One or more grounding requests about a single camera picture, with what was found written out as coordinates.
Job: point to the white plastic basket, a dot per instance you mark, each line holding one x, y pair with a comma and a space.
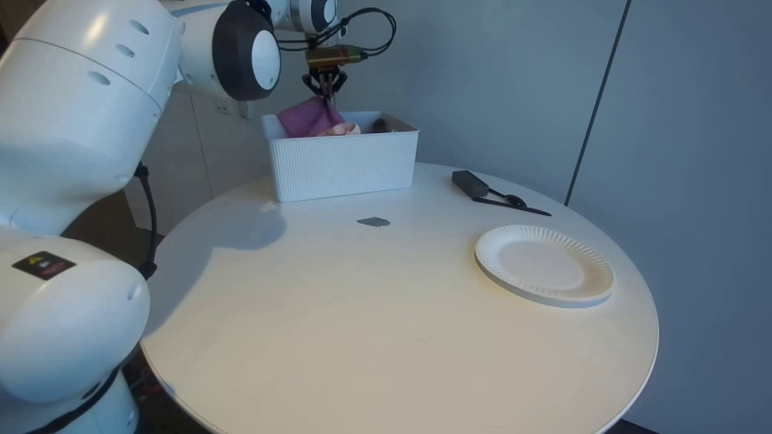
338, 166

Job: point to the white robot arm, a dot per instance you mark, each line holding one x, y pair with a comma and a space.
83, 87

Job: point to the beige pink cloth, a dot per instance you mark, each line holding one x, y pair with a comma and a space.
346, 129

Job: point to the pink purple shirt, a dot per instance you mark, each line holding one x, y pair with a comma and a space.
309, 116

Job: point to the dark cloth in basket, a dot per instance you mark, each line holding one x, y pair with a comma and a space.
390, 123

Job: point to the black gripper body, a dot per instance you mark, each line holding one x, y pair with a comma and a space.
325, 81

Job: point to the white paper plate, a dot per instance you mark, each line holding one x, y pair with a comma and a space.
544, 266

